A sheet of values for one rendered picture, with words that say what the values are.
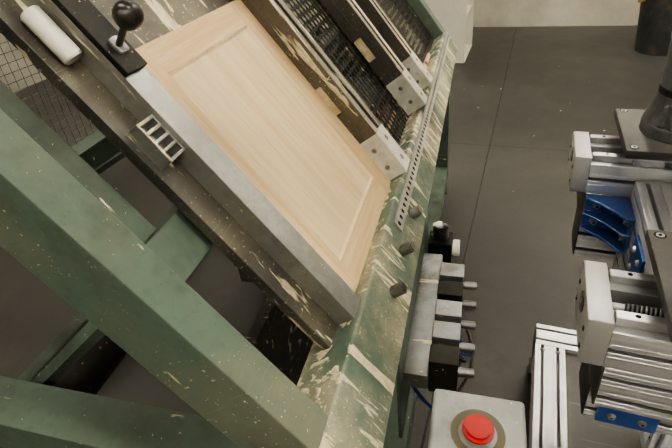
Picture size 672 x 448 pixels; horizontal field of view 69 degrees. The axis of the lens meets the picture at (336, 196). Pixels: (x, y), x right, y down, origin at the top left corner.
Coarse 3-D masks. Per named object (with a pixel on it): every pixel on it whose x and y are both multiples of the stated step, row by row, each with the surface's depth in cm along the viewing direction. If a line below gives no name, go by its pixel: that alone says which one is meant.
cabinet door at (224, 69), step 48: (240, 0) 109; (144, 48) 79; (192, 48) 88; (240, 48) 101; (192, 96) 83; (240, 96) 93; (288, 96) 107; (240, 144) 87; (288, 144) 98; (336, 144) 113; (288, 192) 91; (336, 192) 103; (384, 192) 120; (336, 240) 95
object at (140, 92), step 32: (32, 0) 67; (64, 32) 68; (96, 64) 70; (128, 96) 72; (160, 96) 74; (192, 128) 76; (192, 160) 75; (224, 160) 78; (224, 192) 77; (256, 192) 80; (256, 224) 79; (288, 224) 83; (288, 256) 81; (320, 256) 85; (320, 288) 83
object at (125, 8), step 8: (120, 0) 60; (128, 0) 60; (112, 8) 60; (120, 8) 60; (128, 8) 60; (136, 8) 60; (112, 16) 61; (120, 16) 60; (128, 16) 60; (136, 16) 60; (120, 24) 61; (128, 24) 61; (136, 24) 61; (120, 32) 65; (112, 40) 69; (120, 40) 67; (120, 48) 70; (128, 48) 71
